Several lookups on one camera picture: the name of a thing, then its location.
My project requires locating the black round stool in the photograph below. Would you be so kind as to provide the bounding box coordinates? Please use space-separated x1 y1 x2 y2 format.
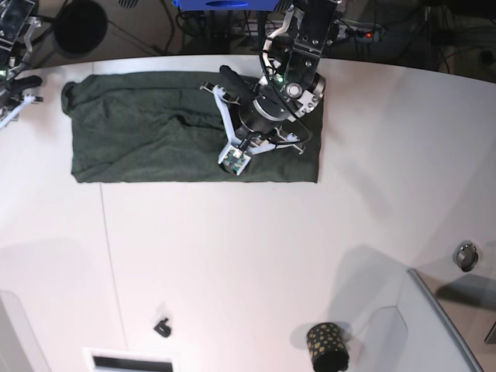
53 1 109 58

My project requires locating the small black plastic clip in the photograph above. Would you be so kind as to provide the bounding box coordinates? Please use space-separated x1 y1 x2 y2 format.
153 318 172 338

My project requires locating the blue plastic box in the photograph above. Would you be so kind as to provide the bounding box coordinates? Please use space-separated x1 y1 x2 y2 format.
172 0 279 12

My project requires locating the black cup with gold dots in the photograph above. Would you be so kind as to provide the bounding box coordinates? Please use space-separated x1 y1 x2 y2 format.
306 322 350 372

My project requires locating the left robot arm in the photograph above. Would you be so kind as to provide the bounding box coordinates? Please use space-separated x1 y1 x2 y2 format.
201 1 340 161

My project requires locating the dark green t-shirt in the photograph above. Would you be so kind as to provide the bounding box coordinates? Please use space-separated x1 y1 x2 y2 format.
61 71 323 183

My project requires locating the white rectangular table slot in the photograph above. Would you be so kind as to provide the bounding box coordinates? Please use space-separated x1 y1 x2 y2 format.
84 348 181 372

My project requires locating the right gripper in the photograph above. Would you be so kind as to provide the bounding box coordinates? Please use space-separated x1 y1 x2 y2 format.
1 75 43 129

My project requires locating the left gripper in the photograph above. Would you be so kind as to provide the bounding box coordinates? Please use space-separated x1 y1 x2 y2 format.
200 81 305 155

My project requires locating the round metal table grommet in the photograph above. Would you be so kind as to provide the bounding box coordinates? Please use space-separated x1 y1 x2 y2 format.
453 240 480 273

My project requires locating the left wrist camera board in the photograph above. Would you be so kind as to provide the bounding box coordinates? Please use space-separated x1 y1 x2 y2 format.
218 144 251 176

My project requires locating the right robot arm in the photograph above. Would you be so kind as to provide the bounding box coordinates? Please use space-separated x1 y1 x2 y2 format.
1 0 43 128

